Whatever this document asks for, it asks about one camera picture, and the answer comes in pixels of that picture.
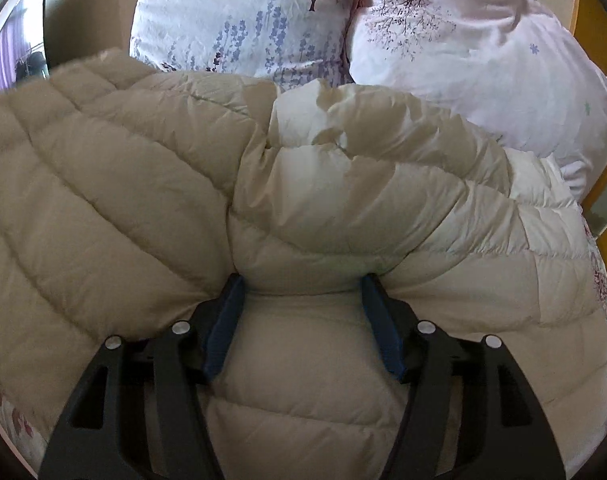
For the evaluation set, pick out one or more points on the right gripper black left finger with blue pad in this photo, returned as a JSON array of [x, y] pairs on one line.
[[135, 412]]

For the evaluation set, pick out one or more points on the floral bed sheet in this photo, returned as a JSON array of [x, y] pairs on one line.
[[303, 393]]

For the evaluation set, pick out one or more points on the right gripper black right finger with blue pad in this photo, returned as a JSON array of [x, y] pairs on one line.
[[470, 414]]

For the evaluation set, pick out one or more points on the floral pink pillow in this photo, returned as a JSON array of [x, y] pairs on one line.
[[508, 66], [291, 42]]

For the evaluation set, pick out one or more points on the beige quilted down jacket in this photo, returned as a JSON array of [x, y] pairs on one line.
[[128, 196]]

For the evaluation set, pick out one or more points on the black framed mirror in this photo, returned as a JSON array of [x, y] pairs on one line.
[[22, 43]]

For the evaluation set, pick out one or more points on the left floral pink pillow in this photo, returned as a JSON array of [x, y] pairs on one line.
[[291, 42]]

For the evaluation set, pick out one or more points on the right floral pink pillow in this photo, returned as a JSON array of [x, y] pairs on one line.
[[508, 66]]

